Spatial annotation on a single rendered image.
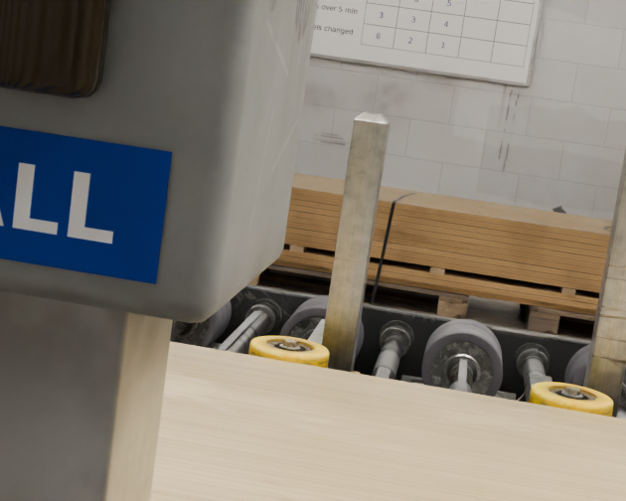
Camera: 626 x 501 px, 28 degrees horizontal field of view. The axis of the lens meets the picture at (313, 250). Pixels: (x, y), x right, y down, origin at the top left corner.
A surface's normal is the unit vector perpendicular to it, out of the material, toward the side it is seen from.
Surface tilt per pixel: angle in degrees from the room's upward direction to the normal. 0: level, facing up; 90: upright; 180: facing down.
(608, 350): 90
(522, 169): 90
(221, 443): 0
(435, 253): 90
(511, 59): 90
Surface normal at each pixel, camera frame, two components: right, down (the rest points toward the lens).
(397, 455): 0.14, -0.98
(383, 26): -0.14, 0.14
